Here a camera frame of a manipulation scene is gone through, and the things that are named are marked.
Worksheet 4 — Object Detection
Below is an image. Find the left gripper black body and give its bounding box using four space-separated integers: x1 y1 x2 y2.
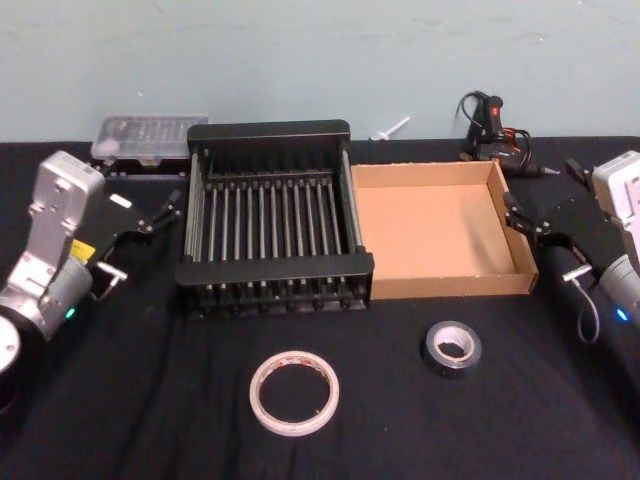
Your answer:
72 192 154 266

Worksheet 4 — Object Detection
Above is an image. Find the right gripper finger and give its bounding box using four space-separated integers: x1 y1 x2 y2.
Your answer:
564 157 596 193
502 191 550 238

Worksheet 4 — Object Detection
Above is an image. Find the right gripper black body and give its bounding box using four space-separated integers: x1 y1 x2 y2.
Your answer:
539 190 625 275

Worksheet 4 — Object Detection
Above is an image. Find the silver tape roll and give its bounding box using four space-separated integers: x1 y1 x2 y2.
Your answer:
421 321 483 380

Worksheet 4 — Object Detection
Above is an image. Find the white tape roll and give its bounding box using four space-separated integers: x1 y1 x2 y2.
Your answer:
248 350 341 437

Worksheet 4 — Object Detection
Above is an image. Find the clear plastic case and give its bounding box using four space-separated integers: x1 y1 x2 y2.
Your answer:
91 112 210 171

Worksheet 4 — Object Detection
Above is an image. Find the shallow brown cardboard tray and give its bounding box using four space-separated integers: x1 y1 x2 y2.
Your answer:
351 158 540 301

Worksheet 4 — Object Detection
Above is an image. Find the black rack with steel bars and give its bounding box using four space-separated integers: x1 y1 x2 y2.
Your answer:
174 118 375 321

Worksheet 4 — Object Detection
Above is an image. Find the small white plastic piece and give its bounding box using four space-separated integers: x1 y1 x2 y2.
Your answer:
368 115 411 142

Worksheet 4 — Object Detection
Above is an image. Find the black table cloth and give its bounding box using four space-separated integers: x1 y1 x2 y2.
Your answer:
0 134 640 480

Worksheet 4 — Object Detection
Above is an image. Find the black corded tool red switch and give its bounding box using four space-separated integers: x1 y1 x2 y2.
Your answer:
454 89 556 179

